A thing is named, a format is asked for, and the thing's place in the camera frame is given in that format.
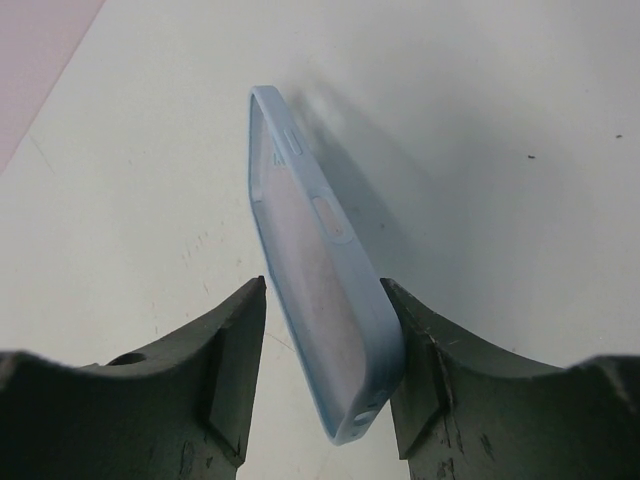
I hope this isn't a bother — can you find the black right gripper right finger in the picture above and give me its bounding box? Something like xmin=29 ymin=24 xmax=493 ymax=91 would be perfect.
xmin=382 ymin=278 xmax=639 ymax=479

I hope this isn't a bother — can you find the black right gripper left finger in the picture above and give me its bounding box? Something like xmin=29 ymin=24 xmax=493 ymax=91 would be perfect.
xmin=1 ymin=277 xmax=266 ymax=479

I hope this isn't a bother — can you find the light blue phone case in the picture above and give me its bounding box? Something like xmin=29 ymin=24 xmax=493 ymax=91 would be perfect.
xmin=248 ymin=85 xmax=405 ymax=445

